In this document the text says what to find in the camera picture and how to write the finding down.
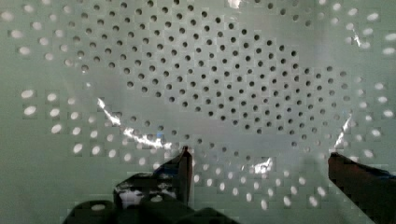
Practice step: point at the pale green plastic strainer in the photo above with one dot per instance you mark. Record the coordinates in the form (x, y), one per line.
(260, 92)

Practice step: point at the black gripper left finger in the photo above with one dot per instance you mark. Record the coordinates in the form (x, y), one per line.
(172, 178)

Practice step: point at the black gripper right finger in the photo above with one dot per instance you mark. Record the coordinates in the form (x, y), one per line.
(372, 190)

